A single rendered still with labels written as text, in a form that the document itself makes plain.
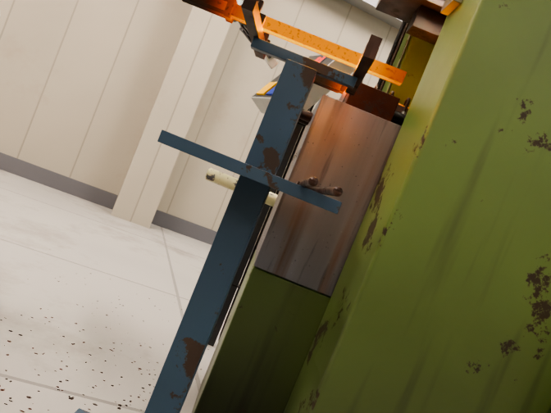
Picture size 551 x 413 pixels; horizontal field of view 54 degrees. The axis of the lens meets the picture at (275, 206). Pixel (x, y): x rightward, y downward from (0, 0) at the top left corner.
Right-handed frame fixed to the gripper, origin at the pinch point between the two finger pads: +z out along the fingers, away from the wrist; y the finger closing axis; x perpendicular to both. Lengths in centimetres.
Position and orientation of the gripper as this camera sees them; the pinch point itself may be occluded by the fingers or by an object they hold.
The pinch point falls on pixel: (269, 57)
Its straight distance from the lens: 196.5
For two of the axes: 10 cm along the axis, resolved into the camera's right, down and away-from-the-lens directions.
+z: 5.3, 7.4, 4.1
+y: 4.1, 2.0, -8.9
